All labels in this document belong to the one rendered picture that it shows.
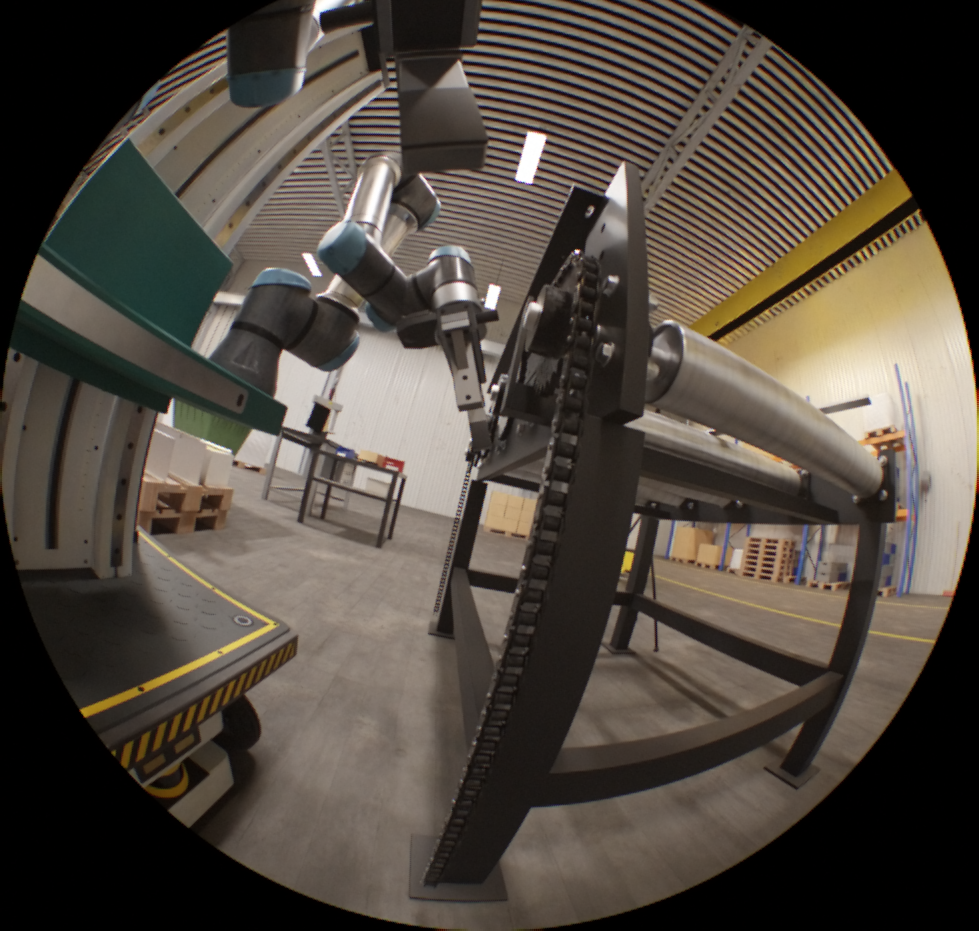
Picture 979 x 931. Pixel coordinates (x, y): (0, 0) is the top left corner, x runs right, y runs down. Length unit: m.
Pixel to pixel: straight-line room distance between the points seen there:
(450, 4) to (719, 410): 0.45
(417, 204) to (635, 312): 0.63
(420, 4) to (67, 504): 0.71
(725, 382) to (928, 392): 9.51
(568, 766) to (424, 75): 0.58
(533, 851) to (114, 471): 0.97
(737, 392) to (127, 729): 0.77
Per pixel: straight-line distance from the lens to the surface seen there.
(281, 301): 0.63
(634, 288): 0.36
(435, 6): 0.20
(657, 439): 0.71
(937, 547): 9.18
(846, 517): 1.14
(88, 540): 0.74
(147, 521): 1.93
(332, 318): 0.69
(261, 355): 0.59
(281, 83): 0.38
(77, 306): 0.40
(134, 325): 0.42
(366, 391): 11.82
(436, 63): 0.17
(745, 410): 0.47
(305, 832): 0.73
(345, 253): 0.49
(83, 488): 0.70
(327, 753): 0.87
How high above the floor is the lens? 0.64
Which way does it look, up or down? 11 degrees up
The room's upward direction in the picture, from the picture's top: 13 degrees clockwise
